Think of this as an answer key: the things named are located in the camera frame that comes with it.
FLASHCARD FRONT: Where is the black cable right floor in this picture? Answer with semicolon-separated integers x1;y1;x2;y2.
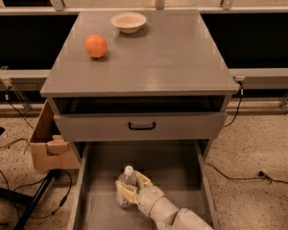
204;161;288;187

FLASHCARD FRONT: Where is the metal railing frame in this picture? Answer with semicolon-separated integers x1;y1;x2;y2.
0;0;288;115

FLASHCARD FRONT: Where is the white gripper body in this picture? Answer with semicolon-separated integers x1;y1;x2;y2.
137;185;165;217

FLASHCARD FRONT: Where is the grey upper drawer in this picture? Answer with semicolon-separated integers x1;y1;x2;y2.
54;113;227;142

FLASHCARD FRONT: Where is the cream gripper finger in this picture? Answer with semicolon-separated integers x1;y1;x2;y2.
135;172;153;190
115;180;137;204

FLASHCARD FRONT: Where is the black cable left floor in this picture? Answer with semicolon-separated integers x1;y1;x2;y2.
0;93;73;230

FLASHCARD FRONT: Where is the clear plastic water bottle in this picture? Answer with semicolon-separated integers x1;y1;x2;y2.
118;166;137;209

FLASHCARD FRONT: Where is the orange fruit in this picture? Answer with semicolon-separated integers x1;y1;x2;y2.
84;34;108;58

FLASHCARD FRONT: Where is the grey open middle drawer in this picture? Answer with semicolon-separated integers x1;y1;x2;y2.
68;142;221;230

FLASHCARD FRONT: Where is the cardboard box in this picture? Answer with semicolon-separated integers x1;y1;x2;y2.
29;102;80;170

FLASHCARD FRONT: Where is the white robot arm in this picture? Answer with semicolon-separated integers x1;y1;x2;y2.
115;172;214;230

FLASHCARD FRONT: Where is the grey drawer cabinet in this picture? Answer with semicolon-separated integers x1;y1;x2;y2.
41;10;239;155

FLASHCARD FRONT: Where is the black tripod stand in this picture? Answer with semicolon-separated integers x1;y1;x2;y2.
0;170;63;230

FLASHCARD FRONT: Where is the black cable floor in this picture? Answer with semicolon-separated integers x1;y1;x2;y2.
0;93;73;230
204;161;288;187

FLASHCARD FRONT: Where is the white paper bowl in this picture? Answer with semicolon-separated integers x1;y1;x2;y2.
111;12;147;34

